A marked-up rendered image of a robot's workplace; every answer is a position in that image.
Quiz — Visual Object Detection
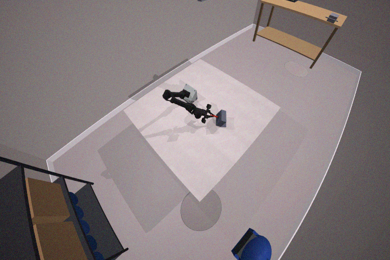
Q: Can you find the grey sloped panel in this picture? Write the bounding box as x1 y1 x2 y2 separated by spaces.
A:
216 110 226 127

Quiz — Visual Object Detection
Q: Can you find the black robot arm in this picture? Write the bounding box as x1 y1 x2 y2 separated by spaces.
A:
162 89 202 119

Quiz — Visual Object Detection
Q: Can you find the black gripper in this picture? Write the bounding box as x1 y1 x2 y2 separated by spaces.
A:
200 104 214 123

